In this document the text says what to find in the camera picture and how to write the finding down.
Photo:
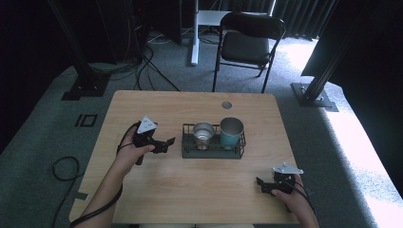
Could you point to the teal steel cup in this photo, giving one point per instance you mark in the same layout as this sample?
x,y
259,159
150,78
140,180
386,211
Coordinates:
x,y
231,134

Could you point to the silver steel cup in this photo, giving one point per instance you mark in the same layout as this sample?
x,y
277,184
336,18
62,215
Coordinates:
x,y
203,133

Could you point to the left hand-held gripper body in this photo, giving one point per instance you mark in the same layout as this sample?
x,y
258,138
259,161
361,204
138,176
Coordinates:
x,y
144,136

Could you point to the black folding chair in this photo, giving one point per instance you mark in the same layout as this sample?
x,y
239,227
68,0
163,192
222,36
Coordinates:
x,y
245,47

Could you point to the person's right hand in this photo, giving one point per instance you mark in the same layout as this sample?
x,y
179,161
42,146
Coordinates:
x,y
293,201

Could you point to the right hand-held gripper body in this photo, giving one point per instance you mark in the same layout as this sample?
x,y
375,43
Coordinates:
x,y
285,182

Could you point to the black metal stand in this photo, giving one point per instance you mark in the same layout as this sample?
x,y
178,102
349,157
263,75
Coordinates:
x,y
313,95
85,82

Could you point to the person's left hand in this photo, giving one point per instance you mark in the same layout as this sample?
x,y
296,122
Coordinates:
x,y
130,156

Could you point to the grey round table grommet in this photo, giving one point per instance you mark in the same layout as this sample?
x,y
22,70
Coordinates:
x,y
226,105

